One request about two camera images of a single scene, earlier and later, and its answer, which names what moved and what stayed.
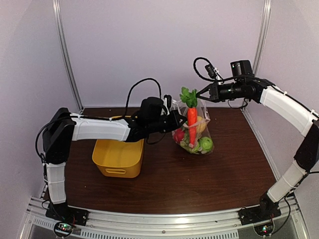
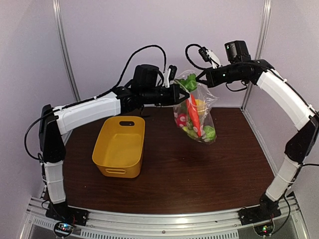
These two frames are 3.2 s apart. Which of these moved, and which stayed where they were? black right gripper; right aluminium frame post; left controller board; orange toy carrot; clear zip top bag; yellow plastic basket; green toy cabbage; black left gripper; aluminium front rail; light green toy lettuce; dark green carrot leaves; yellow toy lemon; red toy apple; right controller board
Moved: clear zip top bag; red toy apple; black left gripper; orange toy carrot; black right gripper; yellow toy lemon; green toy cabbage; dark green carrot leaves; light green toy lettuce
Stayed: left controller board; aluminium front rail; yellow plastic basket; right controller board; right aluminium frame post
